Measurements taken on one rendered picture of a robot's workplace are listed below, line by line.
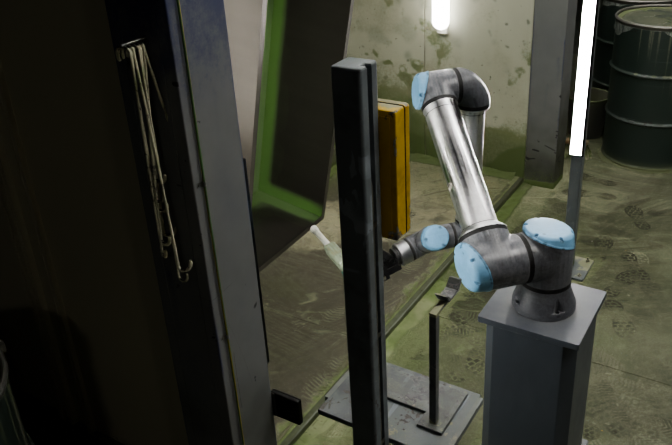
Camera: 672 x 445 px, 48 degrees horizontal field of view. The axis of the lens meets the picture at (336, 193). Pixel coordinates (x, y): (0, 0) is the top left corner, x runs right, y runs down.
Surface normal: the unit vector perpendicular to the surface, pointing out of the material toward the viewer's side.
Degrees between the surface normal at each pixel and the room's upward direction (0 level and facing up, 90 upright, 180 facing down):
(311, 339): 0
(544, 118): 90
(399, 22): 90
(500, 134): 90
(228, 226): 90
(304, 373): 0
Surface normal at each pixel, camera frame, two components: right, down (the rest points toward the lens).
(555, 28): -0.53, 0.40
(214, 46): 0.85, 0.19
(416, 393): -0.06, -0.90
